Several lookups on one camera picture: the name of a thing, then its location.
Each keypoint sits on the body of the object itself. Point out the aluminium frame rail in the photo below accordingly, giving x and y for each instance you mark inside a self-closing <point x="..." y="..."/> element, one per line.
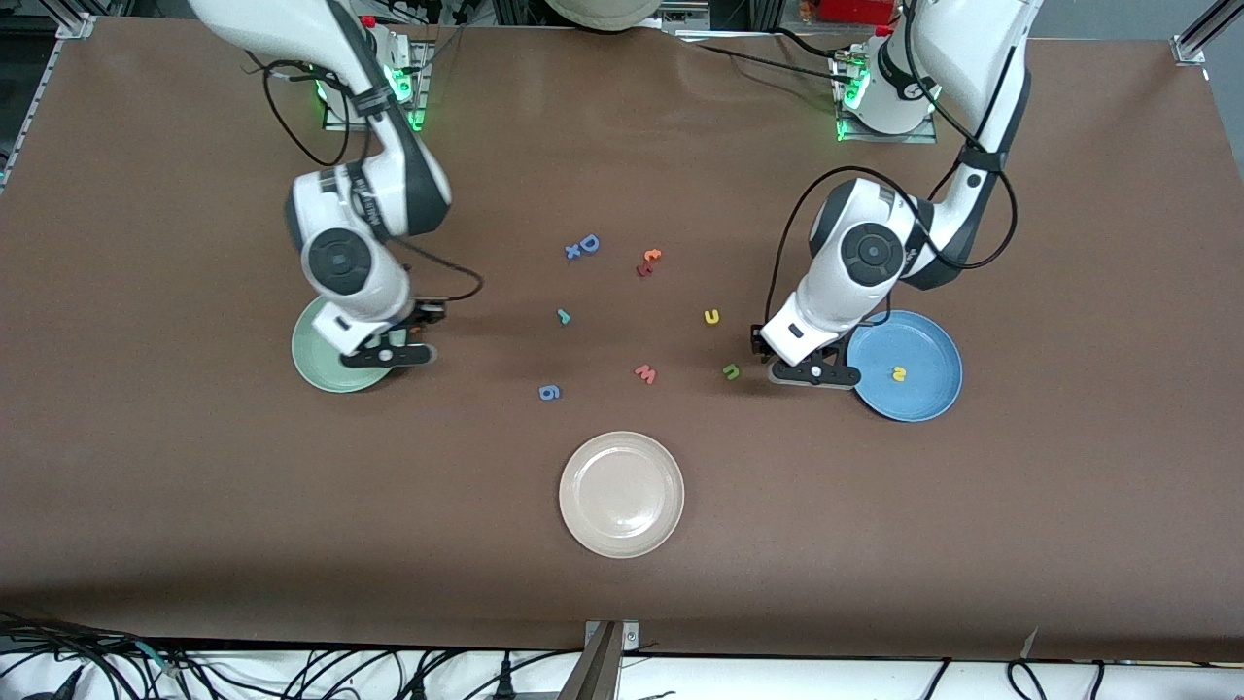
<point x="44" y="87"/>

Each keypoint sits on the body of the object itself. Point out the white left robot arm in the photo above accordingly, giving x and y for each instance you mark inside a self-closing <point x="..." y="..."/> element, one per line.
<point x="870" y="253"/>

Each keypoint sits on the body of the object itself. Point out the light green plate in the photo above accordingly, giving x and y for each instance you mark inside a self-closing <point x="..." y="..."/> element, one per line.
<point x="316" y="365"/>

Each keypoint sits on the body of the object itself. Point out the aluminium frame corner profile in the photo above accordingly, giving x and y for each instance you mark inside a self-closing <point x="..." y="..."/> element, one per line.
<point x="1200" y="39"/>

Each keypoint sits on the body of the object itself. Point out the blue foam letter D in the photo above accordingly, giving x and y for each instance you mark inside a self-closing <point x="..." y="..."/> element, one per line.
<point x="583" y="243"/>

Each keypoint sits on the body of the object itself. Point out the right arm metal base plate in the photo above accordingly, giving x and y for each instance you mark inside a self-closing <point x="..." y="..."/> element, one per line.
<point x="420" y="97"/>

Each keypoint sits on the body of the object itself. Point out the blue plate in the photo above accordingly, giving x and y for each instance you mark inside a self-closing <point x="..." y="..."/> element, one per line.
<point x="923" y="389"/>

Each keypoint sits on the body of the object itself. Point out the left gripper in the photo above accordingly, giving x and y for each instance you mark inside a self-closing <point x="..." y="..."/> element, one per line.
<point x="758" y="344"/>

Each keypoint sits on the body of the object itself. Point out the red box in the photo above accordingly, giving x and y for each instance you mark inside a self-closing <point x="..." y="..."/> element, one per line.
<point x="855" y="10"/>

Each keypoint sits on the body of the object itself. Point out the grey metal equipment box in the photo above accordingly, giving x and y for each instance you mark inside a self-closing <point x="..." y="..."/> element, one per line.
<point x="685" y="15"/>

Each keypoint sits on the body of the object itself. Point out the pink foam letter w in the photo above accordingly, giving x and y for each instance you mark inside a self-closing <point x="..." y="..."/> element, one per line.
<point x="645" y="375"/>

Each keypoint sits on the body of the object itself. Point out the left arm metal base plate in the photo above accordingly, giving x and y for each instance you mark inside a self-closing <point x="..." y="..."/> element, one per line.
<point x="855" y="137"/>

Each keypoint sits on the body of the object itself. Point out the beige plate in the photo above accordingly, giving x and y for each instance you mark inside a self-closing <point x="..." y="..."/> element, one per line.
<point x="621" y="494"/>

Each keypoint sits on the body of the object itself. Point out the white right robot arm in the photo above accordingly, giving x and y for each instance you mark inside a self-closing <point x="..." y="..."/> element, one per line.
<point x="338" y="261"/>

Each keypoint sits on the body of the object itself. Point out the aluminium profile leg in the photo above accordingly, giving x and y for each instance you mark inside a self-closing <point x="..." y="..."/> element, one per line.
<point x="593" y="676"/>

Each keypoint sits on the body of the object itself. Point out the small metal bracket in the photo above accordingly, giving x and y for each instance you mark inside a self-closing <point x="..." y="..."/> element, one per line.
<point x="630" y="637"/>

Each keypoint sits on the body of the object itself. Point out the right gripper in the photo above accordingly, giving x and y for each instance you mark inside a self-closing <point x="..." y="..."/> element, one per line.
<point x="422" y="317"/>

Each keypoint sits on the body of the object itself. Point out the white paper scrap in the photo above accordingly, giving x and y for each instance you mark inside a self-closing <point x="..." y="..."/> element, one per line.
<point x="1030" y="642"/>

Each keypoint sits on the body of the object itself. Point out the person in light clothing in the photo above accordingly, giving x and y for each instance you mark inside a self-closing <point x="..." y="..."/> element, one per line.
<point x="603" y="12"/>

